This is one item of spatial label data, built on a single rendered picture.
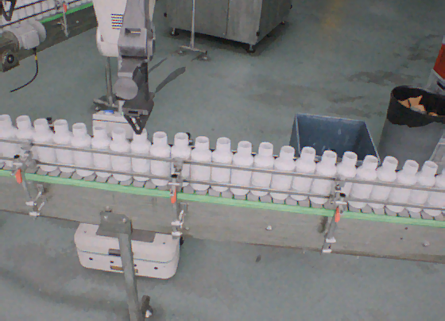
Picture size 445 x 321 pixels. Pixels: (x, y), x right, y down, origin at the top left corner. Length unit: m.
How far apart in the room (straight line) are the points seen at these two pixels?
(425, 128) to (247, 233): 1.84
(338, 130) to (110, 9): 1.07
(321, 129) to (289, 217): 0.68
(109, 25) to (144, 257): 1.10
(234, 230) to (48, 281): 1.31
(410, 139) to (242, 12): 2.62
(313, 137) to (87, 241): 1.21
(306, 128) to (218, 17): 3.27
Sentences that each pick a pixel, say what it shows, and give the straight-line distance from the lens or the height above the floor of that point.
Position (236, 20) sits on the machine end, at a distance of 4.81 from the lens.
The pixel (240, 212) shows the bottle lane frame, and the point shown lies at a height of 0.96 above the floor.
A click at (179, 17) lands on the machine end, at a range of 5.14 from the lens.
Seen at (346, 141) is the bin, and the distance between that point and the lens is 1.85.
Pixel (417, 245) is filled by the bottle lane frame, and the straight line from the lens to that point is 1.37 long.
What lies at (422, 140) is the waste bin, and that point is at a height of 0.44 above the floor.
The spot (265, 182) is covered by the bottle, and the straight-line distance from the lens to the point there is 1.16.
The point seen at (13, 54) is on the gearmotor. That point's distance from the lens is 2.40.
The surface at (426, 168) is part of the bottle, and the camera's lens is 1.23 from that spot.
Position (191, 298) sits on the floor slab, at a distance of 2.15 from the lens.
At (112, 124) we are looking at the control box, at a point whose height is 1.10.
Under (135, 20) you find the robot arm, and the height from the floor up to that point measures 1.48.
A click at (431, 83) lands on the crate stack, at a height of 0.56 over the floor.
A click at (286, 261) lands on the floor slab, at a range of 2.36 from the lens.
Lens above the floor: 1.79
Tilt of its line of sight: 35 degrees down
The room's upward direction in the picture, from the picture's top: 5 degrees clockwise
